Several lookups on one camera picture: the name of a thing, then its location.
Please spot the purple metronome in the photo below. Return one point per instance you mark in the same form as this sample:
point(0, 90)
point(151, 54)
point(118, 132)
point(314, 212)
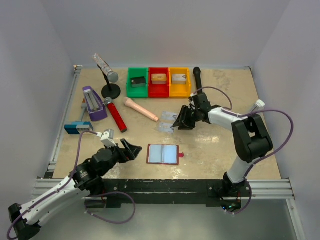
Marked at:
point(95, 106)

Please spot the glitter microphone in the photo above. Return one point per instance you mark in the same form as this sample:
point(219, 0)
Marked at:
point(112, 76)

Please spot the grey orange small tool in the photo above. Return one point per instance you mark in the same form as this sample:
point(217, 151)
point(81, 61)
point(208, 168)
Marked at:
point(83, 110)

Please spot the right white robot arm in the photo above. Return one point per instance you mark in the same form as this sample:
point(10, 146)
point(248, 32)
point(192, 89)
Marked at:
point(251, 138)

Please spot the silver card in yellow bin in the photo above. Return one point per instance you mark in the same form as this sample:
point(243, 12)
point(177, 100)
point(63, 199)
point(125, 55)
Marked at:
point(179, 79)

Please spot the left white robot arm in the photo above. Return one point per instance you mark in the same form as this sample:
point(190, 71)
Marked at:
point(84, 181)

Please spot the red microphone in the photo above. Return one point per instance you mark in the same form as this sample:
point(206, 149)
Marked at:
point(108, 102)

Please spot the yellow plastic bin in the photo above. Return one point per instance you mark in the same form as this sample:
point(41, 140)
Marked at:
point(180, 91)

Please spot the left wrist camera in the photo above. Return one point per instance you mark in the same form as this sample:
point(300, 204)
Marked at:
point(107, 138)

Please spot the red plastic bin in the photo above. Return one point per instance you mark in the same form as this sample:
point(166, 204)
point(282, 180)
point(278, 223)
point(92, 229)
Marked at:
point(162, 89)

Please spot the blue grey block tool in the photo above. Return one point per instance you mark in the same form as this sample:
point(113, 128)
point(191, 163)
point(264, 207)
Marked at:
point(77, 127)

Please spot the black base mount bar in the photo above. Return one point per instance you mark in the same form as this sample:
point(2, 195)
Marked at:
point(208, 192)

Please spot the black microphone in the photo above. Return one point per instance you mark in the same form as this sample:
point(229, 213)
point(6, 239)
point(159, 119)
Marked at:
point(198, 80)

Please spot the aluminium frame rail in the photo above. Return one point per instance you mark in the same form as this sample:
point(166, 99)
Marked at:
point(46, 88)

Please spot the pink microphone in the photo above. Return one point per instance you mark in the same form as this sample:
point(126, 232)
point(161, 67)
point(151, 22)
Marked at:
point(128, 102)

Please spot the red leather card holder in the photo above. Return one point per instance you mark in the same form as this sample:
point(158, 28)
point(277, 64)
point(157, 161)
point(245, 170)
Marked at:
point(164, 154)

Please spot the green plastic bin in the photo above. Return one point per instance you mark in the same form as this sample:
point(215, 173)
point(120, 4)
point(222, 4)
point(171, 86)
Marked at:
point(137, 92)

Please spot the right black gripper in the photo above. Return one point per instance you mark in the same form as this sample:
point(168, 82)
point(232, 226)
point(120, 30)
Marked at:
point(191, 116)

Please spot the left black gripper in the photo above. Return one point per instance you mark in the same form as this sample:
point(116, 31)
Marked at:
point(124, 152)

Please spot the black card in green bin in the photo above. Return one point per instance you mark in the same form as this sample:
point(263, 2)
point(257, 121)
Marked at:
point(138, 82)

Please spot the silver VIP card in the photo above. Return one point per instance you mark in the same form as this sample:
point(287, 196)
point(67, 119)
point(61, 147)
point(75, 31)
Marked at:
point(169, 116)
point(165, 127)

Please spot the tan card in red bin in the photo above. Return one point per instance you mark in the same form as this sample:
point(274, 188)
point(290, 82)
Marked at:
point(158, 78)

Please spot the black microphone stand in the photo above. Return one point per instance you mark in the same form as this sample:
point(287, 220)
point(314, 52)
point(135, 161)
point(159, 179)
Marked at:
point(111, 90)

